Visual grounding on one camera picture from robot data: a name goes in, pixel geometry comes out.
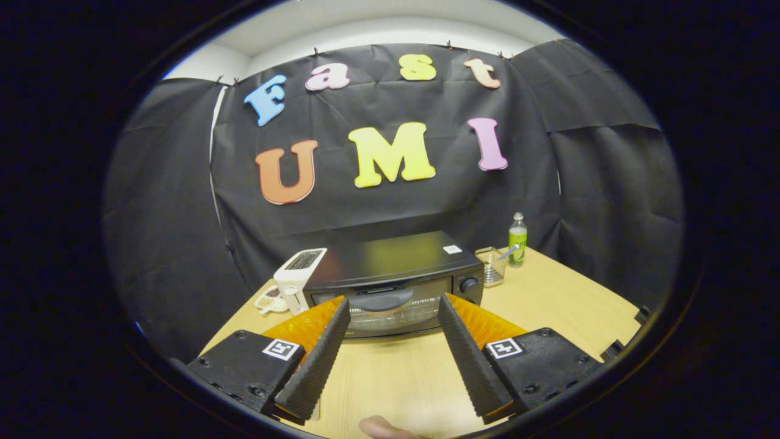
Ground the green drink bottle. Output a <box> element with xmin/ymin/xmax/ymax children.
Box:
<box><xmin>508</xmin><ymin>212</ymin><xmax>528</xmax><ymax>268</ymax></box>

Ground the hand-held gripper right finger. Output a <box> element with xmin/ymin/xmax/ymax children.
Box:
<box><xmin>437</xmin><ymin>293</ymin><xmax>604</xmax><ymax>424</ymax></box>

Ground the small white snack dish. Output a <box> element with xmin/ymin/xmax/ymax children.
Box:
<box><xmin>254</xmin><ymin>285</ymin><xmax>288</xmax><ymax>315</ymax></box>

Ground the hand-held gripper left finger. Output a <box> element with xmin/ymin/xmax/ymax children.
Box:
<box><xmin>186</xmin><ymin>296</ymin><xmax>352</xmax><ymax>426</ymax></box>

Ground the black toaster oven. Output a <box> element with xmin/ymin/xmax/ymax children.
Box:
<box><xmin>303</xmin><ymin>230</ymin><xmax>485</xmax><ymax>339</ymax></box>

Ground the white slot toaster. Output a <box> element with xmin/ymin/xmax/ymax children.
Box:
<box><xmin>273</xmin><ymin>247</ymin><xmax>328</xmax><ymax>316</ymax></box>

